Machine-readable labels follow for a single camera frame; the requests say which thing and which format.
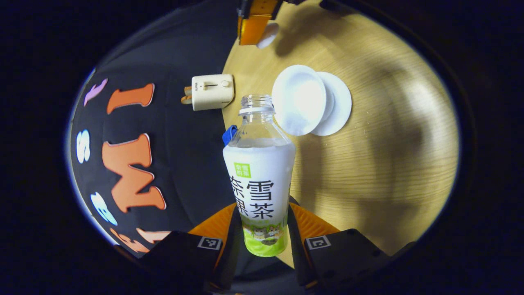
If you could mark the white saucer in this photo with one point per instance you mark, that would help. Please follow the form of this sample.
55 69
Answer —
339 102

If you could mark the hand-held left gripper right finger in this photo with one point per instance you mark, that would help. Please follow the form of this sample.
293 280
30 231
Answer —
295 254

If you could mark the white teacup lid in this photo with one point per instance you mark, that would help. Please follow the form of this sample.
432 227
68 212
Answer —
268 36

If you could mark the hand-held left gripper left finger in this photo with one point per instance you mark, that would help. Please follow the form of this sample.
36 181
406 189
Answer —
231 254

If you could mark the blue towel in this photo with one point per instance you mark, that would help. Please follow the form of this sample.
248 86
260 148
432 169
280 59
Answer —
229 134

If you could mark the cream toaster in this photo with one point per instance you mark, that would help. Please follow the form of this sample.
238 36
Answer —
213 92

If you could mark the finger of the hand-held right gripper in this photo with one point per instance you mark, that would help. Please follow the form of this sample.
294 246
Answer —
254 24

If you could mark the white teacup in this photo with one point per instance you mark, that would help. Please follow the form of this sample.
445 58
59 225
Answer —
299 100

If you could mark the toast slice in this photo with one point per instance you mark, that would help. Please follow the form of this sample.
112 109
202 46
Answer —
187 89
186 100

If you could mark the clear water bottle white label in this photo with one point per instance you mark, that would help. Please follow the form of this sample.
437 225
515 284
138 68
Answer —
258 180

